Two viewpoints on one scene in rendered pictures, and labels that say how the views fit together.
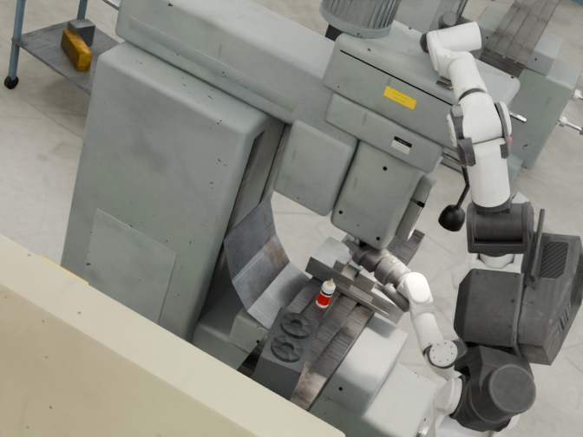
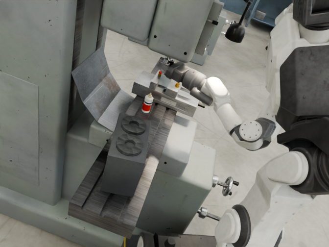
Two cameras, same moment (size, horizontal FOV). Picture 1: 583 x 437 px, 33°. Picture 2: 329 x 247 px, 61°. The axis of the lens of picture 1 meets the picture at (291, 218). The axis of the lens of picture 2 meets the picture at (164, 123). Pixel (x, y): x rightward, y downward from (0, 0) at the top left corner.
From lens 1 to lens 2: 1.74 m
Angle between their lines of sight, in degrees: 11
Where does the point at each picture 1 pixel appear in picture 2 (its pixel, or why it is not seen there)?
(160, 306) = (36, 126)
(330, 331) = (154, 127)
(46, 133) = not seen: outside the picture
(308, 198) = (129, 27)
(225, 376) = not seen: outside the picture
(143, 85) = not seen: outside the picture
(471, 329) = (305, 103)
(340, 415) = (166, 178)
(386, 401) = (191, 164)
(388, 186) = (192, 6)
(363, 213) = (173, 34)
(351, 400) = (173, 168)
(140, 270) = (17, 103)
